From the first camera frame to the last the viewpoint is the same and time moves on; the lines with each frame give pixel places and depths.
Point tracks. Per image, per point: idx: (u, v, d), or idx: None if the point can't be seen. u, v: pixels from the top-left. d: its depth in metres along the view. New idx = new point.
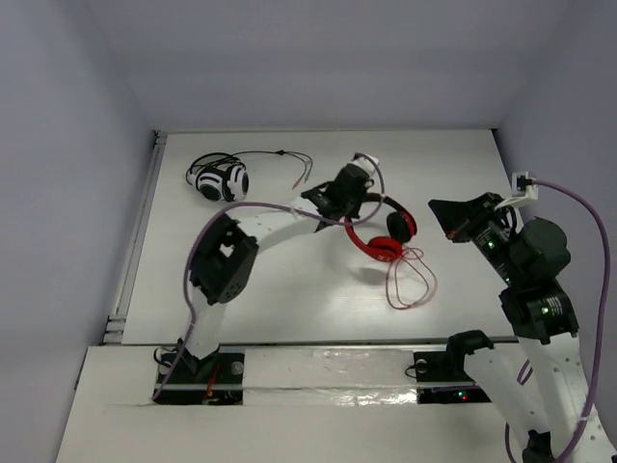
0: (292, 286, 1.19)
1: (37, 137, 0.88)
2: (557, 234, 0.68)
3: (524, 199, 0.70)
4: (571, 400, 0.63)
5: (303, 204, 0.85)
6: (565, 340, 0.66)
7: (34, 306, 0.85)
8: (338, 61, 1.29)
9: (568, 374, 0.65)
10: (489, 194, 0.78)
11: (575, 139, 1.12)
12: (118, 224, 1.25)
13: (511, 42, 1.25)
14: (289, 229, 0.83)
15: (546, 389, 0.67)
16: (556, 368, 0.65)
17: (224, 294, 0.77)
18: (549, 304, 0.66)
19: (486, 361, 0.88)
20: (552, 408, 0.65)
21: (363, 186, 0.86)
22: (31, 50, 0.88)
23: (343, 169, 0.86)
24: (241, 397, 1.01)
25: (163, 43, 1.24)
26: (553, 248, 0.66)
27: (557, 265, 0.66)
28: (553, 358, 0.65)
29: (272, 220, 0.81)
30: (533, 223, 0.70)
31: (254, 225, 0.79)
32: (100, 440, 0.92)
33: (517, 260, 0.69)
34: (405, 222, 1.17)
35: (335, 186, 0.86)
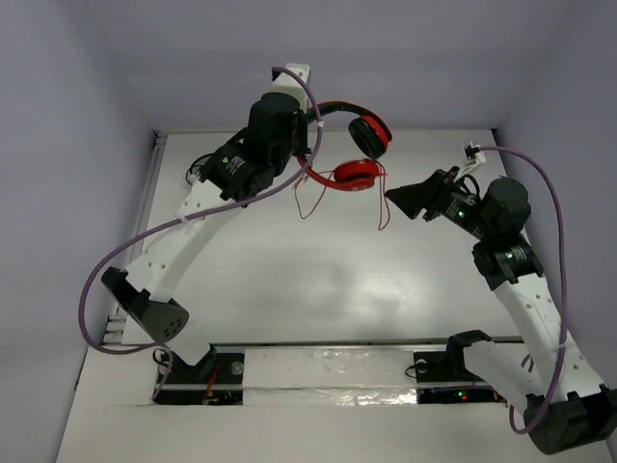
0: (290, 285, 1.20)
1: (38, 137, 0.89)
2: (519, 188, 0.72)
3: (474, 166, 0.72)
4: (548, 333, 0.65)
5: (201, 192, 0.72)
6: (533, 280, 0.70)
7: (34, 305, 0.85)
8: (338, 61, 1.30)
9: (541, 309, 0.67)
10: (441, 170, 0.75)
11: (574, 140, 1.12)
12: (118, 224, 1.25)
13: (510, 42, 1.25)
14: (191, 245, 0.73)
15: (524, 331, 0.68)
16: (528, 303, 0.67)
17: (159, 338, 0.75)
18: (514, 252, 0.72)
19: (484, 350, 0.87)
20: (533, 344, 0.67)
21: (286, 122, 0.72)
22: (32, 49, 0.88)
23: (253, 110, 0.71)
24: (241, 397, 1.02)
25: (164, 44, 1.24)
26: (515, 200, 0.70)
27: (521, 216, 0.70)
28: (524, 294, 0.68)
29: (163, 253, 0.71)
30: (498, 181, 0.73)
31: (145, 269, 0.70)
32: (100, 440, 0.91)
33: (486, 219, 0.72)
34: (371, 128, 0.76)
35: (251, 135, 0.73)
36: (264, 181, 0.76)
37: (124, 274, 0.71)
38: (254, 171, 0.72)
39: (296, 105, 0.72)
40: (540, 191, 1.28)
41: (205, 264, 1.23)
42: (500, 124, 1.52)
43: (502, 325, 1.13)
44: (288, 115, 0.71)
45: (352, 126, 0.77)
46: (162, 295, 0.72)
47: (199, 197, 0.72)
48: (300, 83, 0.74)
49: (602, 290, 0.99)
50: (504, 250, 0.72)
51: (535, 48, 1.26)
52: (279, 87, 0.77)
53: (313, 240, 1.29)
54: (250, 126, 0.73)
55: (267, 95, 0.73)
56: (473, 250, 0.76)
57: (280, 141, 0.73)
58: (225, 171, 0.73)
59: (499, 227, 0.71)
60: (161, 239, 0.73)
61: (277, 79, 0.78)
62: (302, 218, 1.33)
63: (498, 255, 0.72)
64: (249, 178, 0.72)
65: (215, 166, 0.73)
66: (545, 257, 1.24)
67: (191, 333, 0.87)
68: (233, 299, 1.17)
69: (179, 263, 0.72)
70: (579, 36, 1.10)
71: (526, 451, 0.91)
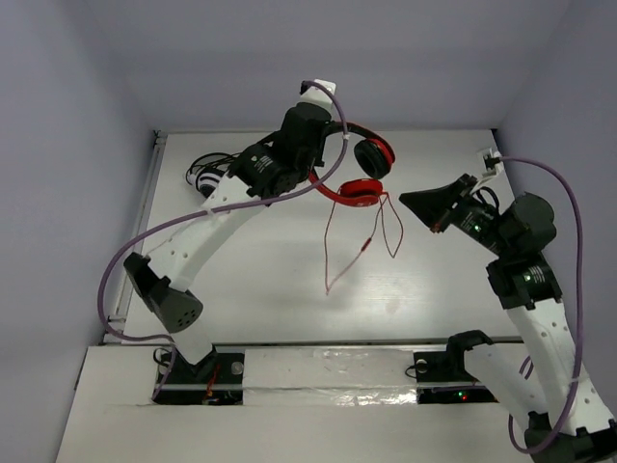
0: (292, 285, 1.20)
1: (37, 137, 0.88)
2: (543, 208, 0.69)
3: (492, 176, 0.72)
4: (561, 366, 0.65)
5: (229, 186, 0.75)
6: (549, 304, 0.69)
7: (34, 306, 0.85)
8: (338, 61, 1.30)
9: (556, 339, 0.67)
10: (461, 177, 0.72)
11: (575, 140, 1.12)
12: (118, 224, 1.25)
13: (511, 42, 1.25)
14: (213, 238, 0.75)
15: (537, 357, 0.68)
16: (544, 333, 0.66)
17: (174, 327, 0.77)
18: (532, 273, 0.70)
19: (485, 354, 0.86)
20: (545, 373, 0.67)
21: (316, 129, 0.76)
22: (31, 49, 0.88)
23: (288, 113, 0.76)
24: (241, 397, 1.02)
25: (163, 43, 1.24)
26: (539, 222, 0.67)
27: (544, 239, 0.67)
28: (541, 322, 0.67)
29: (186, 242, 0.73)
30: (523, 198, 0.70)
31: (168, 258, 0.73)
32: (100, 440, 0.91)
33: (506, 236, 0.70)
34: (382, 152, 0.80)
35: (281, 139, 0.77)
36: (289, 184, 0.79)
37: (147, 259, 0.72)
38: (281, 172, 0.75)
39: (327, 116, 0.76)
40: (540, 191, 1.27)
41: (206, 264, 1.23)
42: (500, 124, 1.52)
43: (503, 325, 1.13)
44: (319, 122, 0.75)
45: (361, 148, 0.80)
46: (181, 284, 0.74)
47: (226, 191, 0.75)
48: (329, 95, 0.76)
49: (603, 290, 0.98)
50: (523, 272, 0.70)
51: (535, 48, 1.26)
52: (310, 99, 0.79)
53: (314, 240, 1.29)
54: (282, 131, 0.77)
55: (301, 104, 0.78)
56: (490, 267, 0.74)
57: (308, 148, 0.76)
58: (254, 169, 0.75)
59: (520, 248, 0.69)
60: (185, 229, 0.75)
61: (306, 93, 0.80)
62: (303, 218, 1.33)
63: (517, 277, 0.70)
64: (275, 178, 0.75)
65: (244, 163, 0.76)
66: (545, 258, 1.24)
67: (194, 335, 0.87)
68: (234, 299, 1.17)
69: (201, 255, 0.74)
70: (580, 36, 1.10)
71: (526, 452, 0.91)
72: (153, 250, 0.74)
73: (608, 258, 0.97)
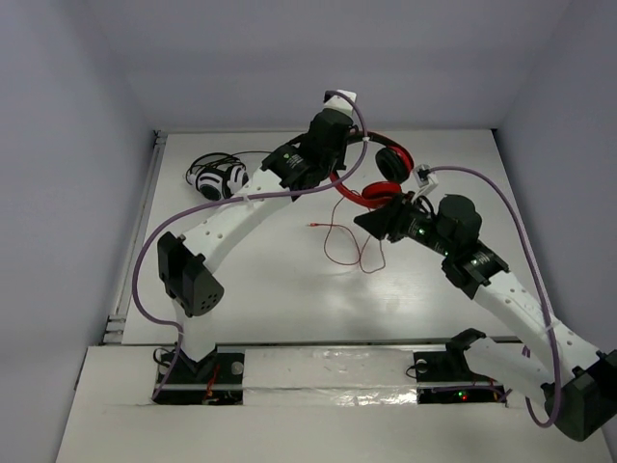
0: (293, 285, 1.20)
1: (37, 137, 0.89)
2: (463, 202, 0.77)
3: (429, 186, 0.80)
4: (531, 320, 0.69)
5: (263, 179, 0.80)
6: (502, 276, 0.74)
7: (34, 306, 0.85)
8: (338, 61, 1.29)
9: (519, 300, 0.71)
10: (399, 195, 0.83)
11: (575, 139, 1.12)
12: (118, 224, 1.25)
13: (510, 41, 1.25)
14: (246, 224, 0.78)
15: (513, 324, 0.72)
16: (507, 299, 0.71)
17: (196, 310, 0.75)
18: (478, 258, 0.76)
19: (483, 347, 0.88)
20: (525, 336, 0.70)
21: (342, 135, 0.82)
22: (31, 49, 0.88)
23: (316, 117, 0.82)
24: (241, 397, 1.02)
25: (163, 44, 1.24)
26: (464, 213, 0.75)
27: (474, 227, 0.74)
28: (501, 291, 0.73)
29: (223, 225, 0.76)
30: (444, 200, 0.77)
31: (202, 237, 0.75)
32: (100, 440, 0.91)
33: (444, 233, 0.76)
34: (402, 163, 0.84)
35: (309, 139, 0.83)
36: (314, 181, 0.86)
37: (182, 238, 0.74)
38: (309, 171, 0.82)
39: (351, 120, 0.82)
40: (541, 191, 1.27)
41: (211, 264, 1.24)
42: (500, 124, 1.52)
43: (504, 325, 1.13)
44: (345, 128, 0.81)
45: (383, 155, 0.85)
46: (212, 266, 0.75)
47: (259, 182, 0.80)
48: (352, 104, 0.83)
49: (603, 290, 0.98)
50: (470, 258, 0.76)
51: (535, 47, 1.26)
52: (335, 105, 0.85)
53: (317, 240, 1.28)
54: (310, 132, 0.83)
55: (329, 108, 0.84)
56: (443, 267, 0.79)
57: (334, 149, 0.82)
58: (285, 166, 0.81)
59: (460, 240, 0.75)
60: (220, 213, 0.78)
61: (329, 101, 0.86)
62: (304, 218, 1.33)
63: (467, 265, 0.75)
64: (304, 177, 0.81)
65: (276, 160, 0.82)
66: (545, 258, 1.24)
67: (201, 333, 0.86)
68: (237, 299, 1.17)
69: (234, 238, 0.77)
70: (580, 35, 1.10)
71: (525, 452, 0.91)
72: (188, 230, 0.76)
73: (609, 258, 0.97)
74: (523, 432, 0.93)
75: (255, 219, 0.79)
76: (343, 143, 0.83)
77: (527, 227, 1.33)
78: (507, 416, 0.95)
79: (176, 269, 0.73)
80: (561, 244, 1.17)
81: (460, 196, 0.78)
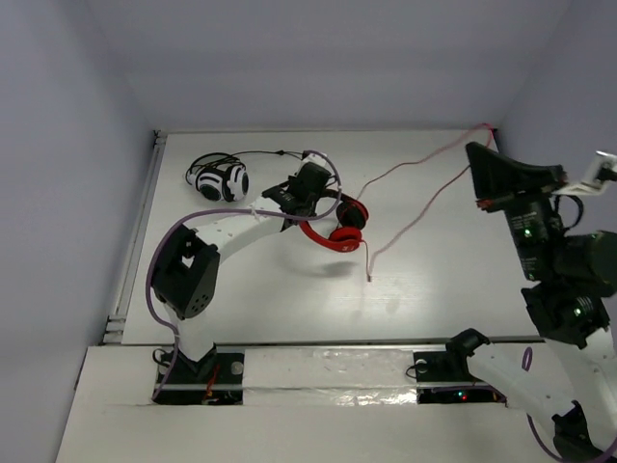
0: (296, 289, 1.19)
1: (37, 137, 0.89)
2: None
3: (591, 192, 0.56)
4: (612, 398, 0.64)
5: (264, 203, 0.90)
6: (601, 336, 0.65)
7: (34, 306, 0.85)
8: (337, 60, 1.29)
9: (608, 373, 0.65)
10: (553, 169, 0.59)
11: (575, 139, 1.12)
12: (118, 225, 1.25)
13: (511, 42, 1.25)
14: (251, 232, 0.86)
15: (584, 387, 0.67)
16: (596, 368, 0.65)
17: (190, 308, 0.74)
18: (582, 306, 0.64)
19: (488, 357, 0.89)
20: (594, 403, 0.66)
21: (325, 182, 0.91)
22: (31, 49, 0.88)
23: (305, 166, 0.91)
24: (241, 397, 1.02)
25: (163, 43, 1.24)
26: (614, 271, 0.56)
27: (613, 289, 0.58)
28: (593, 358, 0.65)
29: (233, 227, 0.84)
30: (603, 240, 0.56)
31: (214, 232, 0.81)
32: (100, 440, 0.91)
33: (563, 270, 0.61)
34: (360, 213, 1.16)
35: (296, 183, 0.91)
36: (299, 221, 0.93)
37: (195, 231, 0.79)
38: (297, 207, 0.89)
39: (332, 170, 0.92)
40: None
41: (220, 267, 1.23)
42: (500, 124, 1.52)
43: (504, 325, 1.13)
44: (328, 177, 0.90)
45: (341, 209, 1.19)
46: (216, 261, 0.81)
47: (261, 204, 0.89)
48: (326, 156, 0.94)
49: None
50: (574, 306, 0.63)
51: (536, 48, 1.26)
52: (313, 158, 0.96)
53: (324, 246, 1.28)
54: (297, 177, 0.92)
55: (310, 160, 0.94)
56: (535, 300, 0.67)
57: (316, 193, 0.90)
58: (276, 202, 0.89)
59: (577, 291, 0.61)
60: (229, 219, 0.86)
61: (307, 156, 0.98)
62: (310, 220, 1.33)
63: (565, 312, 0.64)
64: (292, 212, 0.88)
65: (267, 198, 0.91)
66: None
67: (196, 336, 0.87)
68: (240, 302, 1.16)
69: (239, 241, 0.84)
70: (580, 35, 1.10)
71: (525, 453, 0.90)
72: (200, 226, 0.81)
73: None
74: (523, 433, 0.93)
75: (256, 231, 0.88)
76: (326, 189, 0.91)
77: None
78: (507, 417, 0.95)
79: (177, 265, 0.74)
80: None
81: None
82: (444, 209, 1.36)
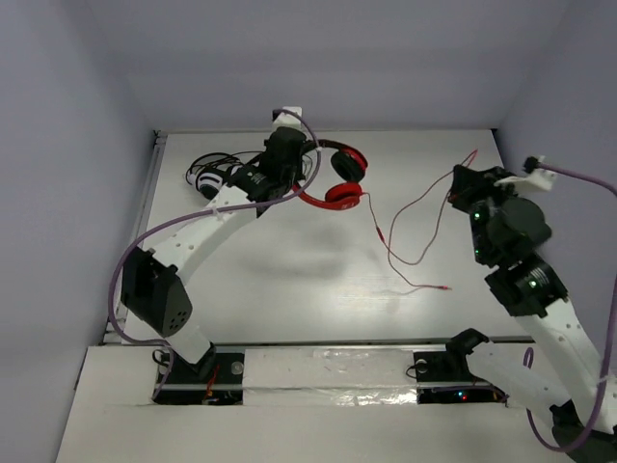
0: (299, 290, 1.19)
1: (38, 138, 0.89)
2: (529, 209, 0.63)
3: (528, 180, 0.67)
4: (584, 367, 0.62)
5: (228, 194, 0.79)
6: (559, 305, 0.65)
7: (34, 306, 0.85)
8: (337, 61, 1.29)
9: (575, 341, 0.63)
10: (496, 170, 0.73)
11: (575, 139, 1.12)
12: (118, 225, 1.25)
13: (511, 42, 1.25)
14: (218, 233, 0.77)
15: (558, 362, 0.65)
16: (561, 338, 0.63)
17: (166, 328, 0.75)
18: (535, 277, 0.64)
19: (487, 354, 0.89)
20: (567, 373, 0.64)
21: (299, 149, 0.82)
22: (31, 50, 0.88)
23: (274, 134, 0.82)
24: (241, 397, 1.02)
25: (163, 43, 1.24)
26: (532, 226, 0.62)
27: (539, 242, 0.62)
28: (554, 327, 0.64)
29: (194, 235, 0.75)
30: (508, 205, 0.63)
31: (174, 249, 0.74)
32: (100, 440, 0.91)
33: (498, 242, 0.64)
34: (360, 166, 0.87)
35: (268, 157, 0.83)
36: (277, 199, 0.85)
37: (152, 253, 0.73)
38: (272, 187, 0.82)
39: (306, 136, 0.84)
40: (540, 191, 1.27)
41: (227, 265, 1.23)
42: (500, 124, 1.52)
43: (503, 325, 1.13)
44: (303, 143, 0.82)
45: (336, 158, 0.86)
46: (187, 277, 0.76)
47: (227, 197, 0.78)
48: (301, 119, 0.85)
49: (603, 291, 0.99)
50: (526, 277, 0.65)
51: (536, 48, 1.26)
52: (283, 123, 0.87)
53: (329, 248, 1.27)
54: (268, 149, 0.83)
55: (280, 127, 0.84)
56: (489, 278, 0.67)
57: (291, 164, 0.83)
58: (248, 183, 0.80)
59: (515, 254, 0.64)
60: (189, 227, 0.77)
61: (278, 119, 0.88)
62: (314, 219, 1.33)
63: (521, 284, 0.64)
64: (268, 193, 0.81)
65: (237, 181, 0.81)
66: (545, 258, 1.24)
67: (191, 336, 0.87)
68: (241, 301, 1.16)
69: (204, 249, 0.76)
70: (580, 36, 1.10)
71: (526, 452, 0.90)
72: (158, 246, 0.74)
73: (609, 258, 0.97)
74: (523, 432, 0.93)
75: (223, 233, 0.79)
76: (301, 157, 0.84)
77: None
78: (507, 417, 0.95)
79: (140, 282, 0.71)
80: (561, 245, 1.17)
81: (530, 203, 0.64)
82: (444, 209, 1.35)
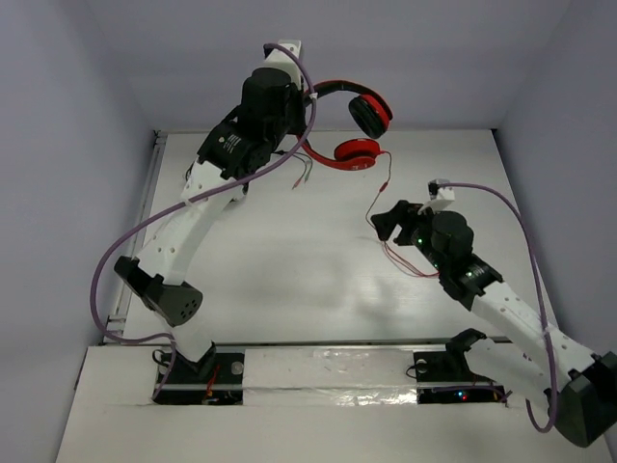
0: (297, 289, 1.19)
1: (37, 139, 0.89)
2: (453, 216, 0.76)
3: (441, 200, 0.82)
4: (528, 326, 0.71)
5: (202, 173, 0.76)
6: (496, 285, 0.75)
7: (34, 306, 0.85)
8: (337, 61, 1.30)
9: (514, 309, 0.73)
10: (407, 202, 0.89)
11: (575, 139, 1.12)
12: (118, 225, 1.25)
13: (510, 42, 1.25)
14: (198, 228, 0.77)
15: (513, 335, 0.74)
16: (502, 308, 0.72)
17: (178, 319, 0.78)
18: (474, 270, 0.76)
19: (485, 349, 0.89)
20: (521, 341, 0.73)
21: (279, 97, 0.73)
22: (30, 51, 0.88)
23: (246, 82, 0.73)
24: (241, 397, 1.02)
25: (163, 44, 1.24)
26: (455, 227, 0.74)
27: (467, 239, 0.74)
28: (496, 301, 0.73)
29: (173, 236, 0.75)
30: (438, 214, 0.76)
31: (155, 255, 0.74)
32: (99, 440, 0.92)
33: (439, 247, 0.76)
34: (380, 120, 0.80)
35: (245, 113, 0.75)
36: (263, 155, 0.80)
37: (138, 261, 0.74)
38: (252, 148, 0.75)
39: (287, 79, 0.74)
40: (540, 191, 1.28)
41: (226, 265, 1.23)
42: (500, 124, 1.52)
43: None
44: (281, 89, 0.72)
45: (355, 107, 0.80)
46: (174, 280, 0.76)
47: (200, 179, 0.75)
48: (291, 57, 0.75)
49: (602, 291, 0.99)
50: (467, 270, 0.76)
51: (536, 48, 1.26)
52: (272, 64, 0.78)
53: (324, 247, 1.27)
54: (243, 103, 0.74)
55: (257, 71, 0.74)
56: (440, 279, 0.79)
57: (274, 116, 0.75)
58: (223, 151, 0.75)
59: (453, 253, 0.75)
60: (167, 226, 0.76)
61: (269, 56, 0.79)
62: (314, 219, 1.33)
63: (464, 278, 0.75)
64: (247, 155, 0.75)
65: (213, 148, 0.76)
66: (545, 258, 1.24)
67: (191, 336, 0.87)
68: (239, 301, 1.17)
69: (188, 246, 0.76)
70: (579, 36, 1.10)
71: (526, 452, 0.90)
72: (142, 251, 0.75)
73: (609, 258, 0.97)
74: (523, 432, 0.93)
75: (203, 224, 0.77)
76: (284, 105, 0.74)
77: (528, 227, 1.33)
78: (507, 417, 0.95)
79: (132, 289, 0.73)
80: (561, 244, 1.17)
81: (451, 210, 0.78)
82: None
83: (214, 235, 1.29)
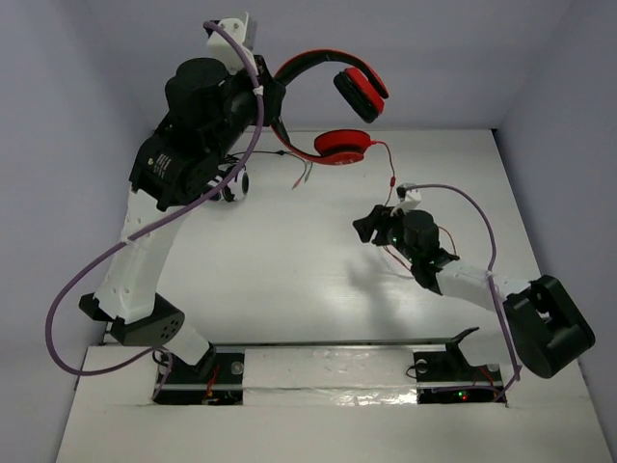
0: (295, 289, 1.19)
1: (37, 139, 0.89)
2: (422, 215, 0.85)
3: (410, 202, 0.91)
4: (472, 277, 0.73)
5: (138, 204, 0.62)
6: (455, 263, 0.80)
7: (35, 306, 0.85)
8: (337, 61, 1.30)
9: (467, 270, 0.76)
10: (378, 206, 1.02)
11: (575, 139, 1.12)
12: (118, 224, 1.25)
13: (510, 43, 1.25)
14: (148, 261, 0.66)
15: (471, 293, 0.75)
16: (456, 272, 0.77)
17: (160, 338, 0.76)
18: (439, 258, 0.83)
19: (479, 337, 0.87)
20: (479, 296, 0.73)
21: (214, 98, 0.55)
22: (30, 52, 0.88)
23: (168, 83, 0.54)
24: (241, 397, 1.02)
25: (163, 44, 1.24)
26: (421, 222, 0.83)
27: (432, 232, 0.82)
28: (451, 271, 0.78)
29: (123, 278, 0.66)
30: (408, 215, 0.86)
31: (112, 295, 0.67)
32: (99, 440, 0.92)
33: (410, 242, 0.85)
34: (369, 102, 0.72)
35: (174, 122, 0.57)
36: (210, 175, 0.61)
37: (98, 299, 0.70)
38: (189, 167, 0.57)
39: (224, 72, 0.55)
40: (541, 191, 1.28)
41: (225, 264, 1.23)
42: (500, 124, 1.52)
43: None
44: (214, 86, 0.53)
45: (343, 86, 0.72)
46: (141, 315, 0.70)
47: (138, 211, 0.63)
48: (230, 42, 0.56)
49: (600, 292, 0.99)
50: (433, 260, 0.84)
51: (536, 48, 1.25)
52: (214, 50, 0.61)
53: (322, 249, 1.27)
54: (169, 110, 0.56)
55: (183, 65, 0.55)
56: (413, 271, 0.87)
57: (212, 122, 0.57)
58: (153, 177, 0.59)
59: (421, 247, 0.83)
60: (117, 262, 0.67)
61: (211, 40, 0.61)
62: (314, 218, 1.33)
63: (430, 267, 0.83)
64: (183, 178, 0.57)
65: (143, 173, 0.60)
66: (546, 258, 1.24)
67: (188, 339, 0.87)
68: (238, 301, 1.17)
69: (144, 282, 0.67)
70: (579, 37, 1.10)
71: (526, 453, 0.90)
72: (100, 287, 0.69)
73: (609, 259, 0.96)
74: (523, 433, 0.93)
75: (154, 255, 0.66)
76: (224, 106, 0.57)
77: (529, 227, 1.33)
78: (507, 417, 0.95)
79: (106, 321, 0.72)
80: (561, 245, 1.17)
81: (419, 210, 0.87)
82: (443, 208, 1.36)
83: (213, 235, 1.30)
